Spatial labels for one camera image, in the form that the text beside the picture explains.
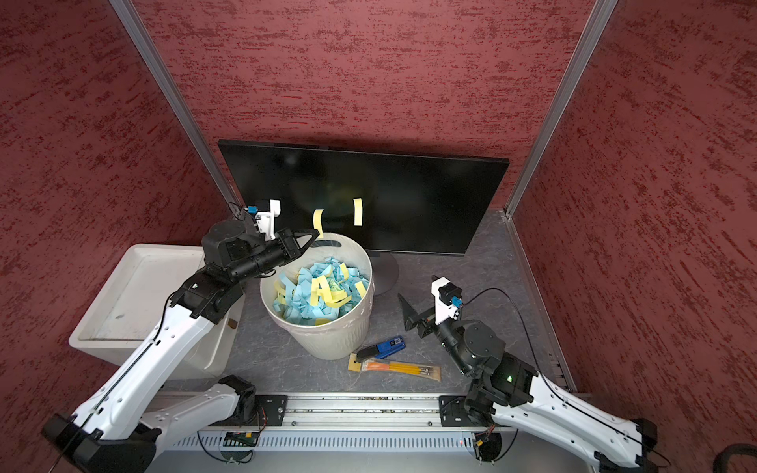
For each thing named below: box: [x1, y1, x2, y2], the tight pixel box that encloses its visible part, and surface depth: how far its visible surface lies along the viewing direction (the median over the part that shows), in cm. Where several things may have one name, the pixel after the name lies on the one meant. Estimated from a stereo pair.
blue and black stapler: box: [353, 335, 407, 363], surface depth 85 cm
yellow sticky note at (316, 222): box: [312, 208, 325, 239], surface depth 68 cm
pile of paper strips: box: [272, 257, 369, 327], surface depth 74 cm
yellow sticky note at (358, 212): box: [352, 198, 363, 227], surface depth 72 cm
